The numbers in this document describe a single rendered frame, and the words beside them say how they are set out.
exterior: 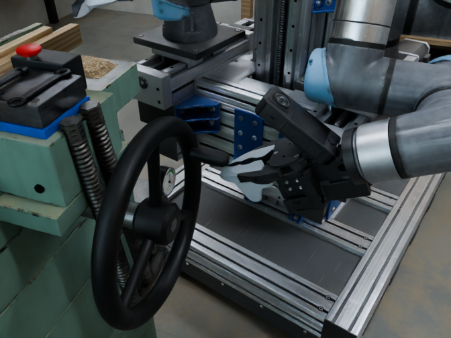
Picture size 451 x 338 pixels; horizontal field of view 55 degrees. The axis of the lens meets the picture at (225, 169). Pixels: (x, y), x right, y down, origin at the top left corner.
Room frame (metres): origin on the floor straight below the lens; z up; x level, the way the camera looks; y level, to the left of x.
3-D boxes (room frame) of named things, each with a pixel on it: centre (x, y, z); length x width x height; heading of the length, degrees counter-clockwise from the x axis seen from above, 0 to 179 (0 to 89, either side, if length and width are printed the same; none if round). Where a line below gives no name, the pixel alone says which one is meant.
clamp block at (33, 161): (0.48, 0.23, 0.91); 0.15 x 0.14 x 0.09; 162
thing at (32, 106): (0.49, 0.23, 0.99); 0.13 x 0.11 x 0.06; 162
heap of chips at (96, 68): (0.75, 0.26, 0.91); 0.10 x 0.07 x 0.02; 72
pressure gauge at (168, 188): (0.72, 0.13, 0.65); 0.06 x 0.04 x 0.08; 162
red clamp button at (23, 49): (0.52, 0.24, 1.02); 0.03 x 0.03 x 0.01
